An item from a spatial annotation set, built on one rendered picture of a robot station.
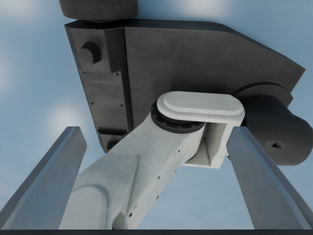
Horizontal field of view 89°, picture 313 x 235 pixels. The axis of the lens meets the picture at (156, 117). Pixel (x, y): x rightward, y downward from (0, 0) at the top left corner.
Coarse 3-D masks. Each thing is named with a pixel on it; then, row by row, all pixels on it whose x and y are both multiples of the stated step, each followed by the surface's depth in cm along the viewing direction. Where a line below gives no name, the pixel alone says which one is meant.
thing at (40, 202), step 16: (64, 144) 9; (80, 144) 10; (48, 160) 8; (64, 160) 9; (80, 160) 10; (32, 176) 7; (48, 176) 7; (64, 176) 9; (16, 192) 6; (32, 192) 6; (48, 192) 7; (64, 192) 9; (16, 208) 6; (32, 208) 6; (48, 208) 7; (64, 208) 9; (0, 224) 6; (16, 224) 6; (32, 224) 6; (48, 224) 7
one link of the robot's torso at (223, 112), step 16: (160, 96) 41; (176, 96) 39; (192, 96) 39; (208, 96) 40; (224, 96) 40; (176, 112) 36; (192, 112) 36; (208, 112) 35; (224, 112) 35; (240, 112) 36; (208, 128) 49; (224, 128) 36; (208, 144) 48; (224, 144) 38; (192, 160) 46; (208, 160) 46
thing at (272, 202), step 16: (240, 128) 10; (240, 144) 10; (256, 144) 9; (240, 160) 10; (256, 160) 8; (272, 160) 8; (240, 176) 10; (256, 176) 8; (272, 176) 7; (256, 192) 8; (272, 192) 7; (288, 192) 6; (256, 208) 8; (272, 208) 7; (288, 208) 6; (304, 208) 6; (256, 224) 8; (272, 224) 7; (288, 224) 6; (304, 224) 6
